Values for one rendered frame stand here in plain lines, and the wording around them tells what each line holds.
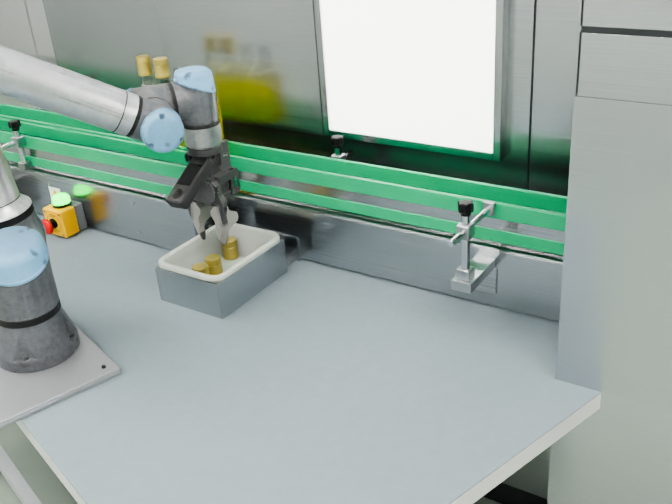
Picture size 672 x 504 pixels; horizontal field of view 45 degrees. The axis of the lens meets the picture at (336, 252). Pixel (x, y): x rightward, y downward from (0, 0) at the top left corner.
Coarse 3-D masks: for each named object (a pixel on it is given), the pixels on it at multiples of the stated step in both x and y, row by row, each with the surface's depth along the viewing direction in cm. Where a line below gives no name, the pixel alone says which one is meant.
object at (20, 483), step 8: (0, 448) 216; (0, 456) 213; (8, 456) 213; (0, 464) 210; (8, 464) 210; (0, 472) 237; (8, 472) 207; (16, 472) 207; (8, 480) 207; (16, 480) 205; (24, 480) 204; (16, 488) 202; (24, 488) 202; (24, 496) 199; (32, 496) 199
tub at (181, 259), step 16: (240, 224) 179; (192, 240) 174; (208, 240) 177; (240, 240) 180; (256, 240) 177; (272, 240) 171; (176, 256) 170; (192, 256) 174; (240, 256) 181; (256, 256) 166; (192, 272) 160; (224, 272) 159
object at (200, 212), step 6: (192, 204) 168; (198, 204) 168; (204, 204) 170; (192, 210) 169; (198, 210) 168; (204, 210) 169; (210, 210) 173; (192, 216) 170; (198, 216) 169; (204, 216) 172; (198, 222) 169; (204, 222) 171; (198, 228) 170; (204, 228) 172; (204, 234) 172
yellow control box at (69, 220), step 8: (72, 200) 203; (48, 208) 199; (64, 208) 199; (72, 208) 199; (80, 208) 201; (48, 216) 200; (56, 216) 198; (64, 216) 198; (72, 216) 200; (80, 216) 202; (56, 224) 199; (64, 224) 198; (72, 224) 200; (80, 224) 202; (56, 232) 201; (64, 232) 199; (72, 232) 201
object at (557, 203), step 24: (48, 120) 226; (72, 120) 220; (240, 144) 190; (312, 168) 180; (336, 168) 177; (360, 168) 173; (384, 168) 170; (456, 192) 162; (480, 192) 159; (504, 192) 156; (528, 192) 154
